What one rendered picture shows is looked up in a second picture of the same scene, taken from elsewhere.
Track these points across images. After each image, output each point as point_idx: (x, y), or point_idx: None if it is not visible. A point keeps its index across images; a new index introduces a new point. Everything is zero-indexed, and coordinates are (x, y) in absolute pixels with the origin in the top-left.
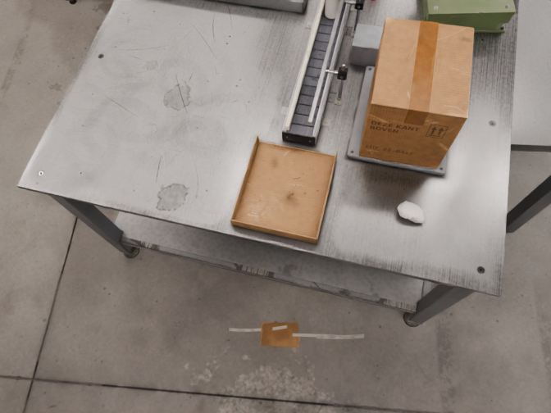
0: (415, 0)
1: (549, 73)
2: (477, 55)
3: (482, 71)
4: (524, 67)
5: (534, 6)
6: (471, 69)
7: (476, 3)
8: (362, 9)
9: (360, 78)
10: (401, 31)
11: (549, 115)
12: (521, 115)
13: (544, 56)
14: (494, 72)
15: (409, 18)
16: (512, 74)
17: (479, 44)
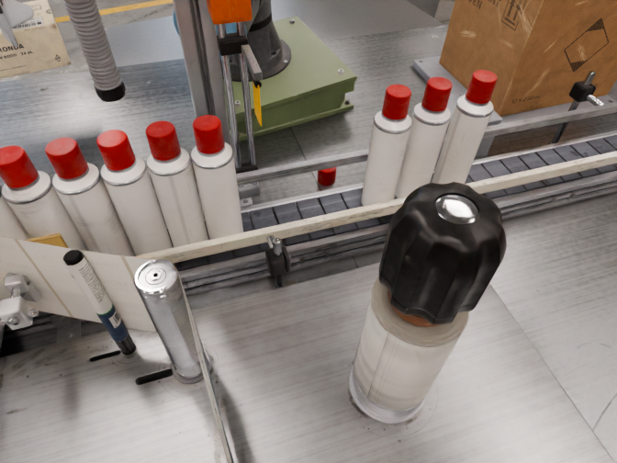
0: (295, 131)
1: (330, 20)
2: (351, 62)
3: (372, 54)
4: (338, 33)
5: None
6: (376, 61)
7: (302, 43)
8: None
9: (497, 138)
10: None
11: (386, 13)
12: (405, 25)
13: (308, 26)
14: (365, 47)
15: (339, 127)
16: (356, 38)
17: None
